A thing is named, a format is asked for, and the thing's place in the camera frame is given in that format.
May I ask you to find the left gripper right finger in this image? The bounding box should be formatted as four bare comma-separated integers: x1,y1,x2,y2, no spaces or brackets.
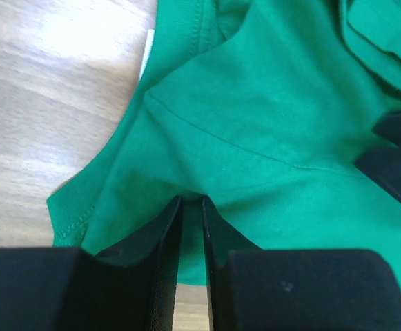
202,197,401,330

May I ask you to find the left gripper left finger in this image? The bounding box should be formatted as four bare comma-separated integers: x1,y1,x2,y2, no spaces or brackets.
0,197,183,330

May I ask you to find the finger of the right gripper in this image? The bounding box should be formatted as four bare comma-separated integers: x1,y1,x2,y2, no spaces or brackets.
354,112,401,203

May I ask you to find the green t shirt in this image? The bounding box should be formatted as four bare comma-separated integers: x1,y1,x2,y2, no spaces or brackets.
47,1,401,286

